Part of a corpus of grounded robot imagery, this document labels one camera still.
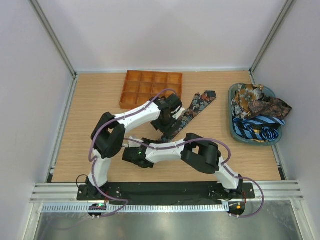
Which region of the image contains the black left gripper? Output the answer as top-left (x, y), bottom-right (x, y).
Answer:
top-left (151, 113), bottom-right (182, 139)

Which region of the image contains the navy floral tie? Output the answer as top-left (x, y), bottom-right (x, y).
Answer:
top-left (158, 90), bottom-right (217, 143)

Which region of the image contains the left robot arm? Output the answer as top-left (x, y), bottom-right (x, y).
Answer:
top-left (83, 94), bottom-right (184, 200)

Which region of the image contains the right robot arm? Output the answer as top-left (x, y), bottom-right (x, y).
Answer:
top-left (122, 133), bottom-right (244, 198)

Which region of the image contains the orange compartment tray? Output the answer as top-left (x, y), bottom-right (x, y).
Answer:
top-left (119, 70), bottom-right (183, 110)

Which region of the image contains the mustard floral tie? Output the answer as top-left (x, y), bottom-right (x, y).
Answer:
top-left (231, 83), bottom-right (264, 120)

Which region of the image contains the blue striped tie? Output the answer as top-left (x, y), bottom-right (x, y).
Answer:
top-left (232, 115), bottom-right (286, 142)

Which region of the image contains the teal plastic basket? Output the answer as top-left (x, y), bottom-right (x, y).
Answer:
top-left (228, 82), bottom-right (284, 145)

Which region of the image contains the dark brown paisley tie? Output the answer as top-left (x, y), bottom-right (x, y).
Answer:
top-left (246, 96), bottom-right (292, 120)

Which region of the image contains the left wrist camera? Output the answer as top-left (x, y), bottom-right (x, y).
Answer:
top-left (171, 106), bottom-right (185, 120)

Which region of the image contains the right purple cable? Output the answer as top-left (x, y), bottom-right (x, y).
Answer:
top-left (123, 137), bottom-right (265, 220)

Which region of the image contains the purple cable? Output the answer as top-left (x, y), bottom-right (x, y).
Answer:
top-left (89, 89), bottom-right (130, 218)
top-left (123, 137), bottom-right (265, 220)

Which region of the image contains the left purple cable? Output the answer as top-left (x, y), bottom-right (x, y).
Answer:
top-left (89, 89), bottom-right (130, 218)

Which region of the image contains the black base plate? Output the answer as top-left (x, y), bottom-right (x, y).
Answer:
top-left (76, 181), bottom-right (256, 215)

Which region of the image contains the white slotted cable duct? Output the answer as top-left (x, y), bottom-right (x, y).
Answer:
top-left (41, 202), bottom-right (229, 214)

